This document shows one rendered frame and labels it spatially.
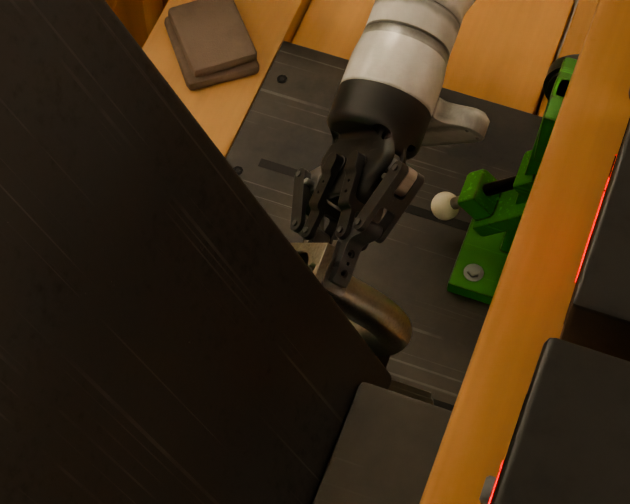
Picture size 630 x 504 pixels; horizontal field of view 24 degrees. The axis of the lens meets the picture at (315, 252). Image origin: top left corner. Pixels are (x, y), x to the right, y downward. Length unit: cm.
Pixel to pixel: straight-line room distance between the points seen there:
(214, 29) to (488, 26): 31
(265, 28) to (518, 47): 28
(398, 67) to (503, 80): 50
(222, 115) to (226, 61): 6
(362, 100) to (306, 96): 45
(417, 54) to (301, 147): 41
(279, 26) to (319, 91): 10
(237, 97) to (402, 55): 46
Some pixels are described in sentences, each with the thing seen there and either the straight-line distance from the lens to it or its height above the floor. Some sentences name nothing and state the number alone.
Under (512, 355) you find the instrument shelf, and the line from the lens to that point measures 67.
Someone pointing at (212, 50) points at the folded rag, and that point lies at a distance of 154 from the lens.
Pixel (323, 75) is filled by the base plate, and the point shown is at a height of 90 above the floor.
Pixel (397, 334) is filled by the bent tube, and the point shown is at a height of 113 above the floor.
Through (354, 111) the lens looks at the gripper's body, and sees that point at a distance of 109.
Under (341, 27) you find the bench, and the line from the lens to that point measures 162.
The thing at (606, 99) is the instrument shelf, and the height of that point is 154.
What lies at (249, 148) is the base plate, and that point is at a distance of 150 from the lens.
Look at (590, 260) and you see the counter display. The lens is 64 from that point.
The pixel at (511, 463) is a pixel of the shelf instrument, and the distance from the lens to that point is 56.
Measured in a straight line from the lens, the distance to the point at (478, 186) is 136.
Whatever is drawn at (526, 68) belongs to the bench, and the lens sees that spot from 160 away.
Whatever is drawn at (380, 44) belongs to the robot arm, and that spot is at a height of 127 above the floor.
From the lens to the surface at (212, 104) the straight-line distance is 154.
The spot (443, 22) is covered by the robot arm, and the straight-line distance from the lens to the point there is 113.
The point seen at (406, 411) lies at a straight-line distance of 98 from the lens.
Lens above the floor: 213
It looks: 59 degrees down
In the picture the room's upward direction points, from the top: straight up
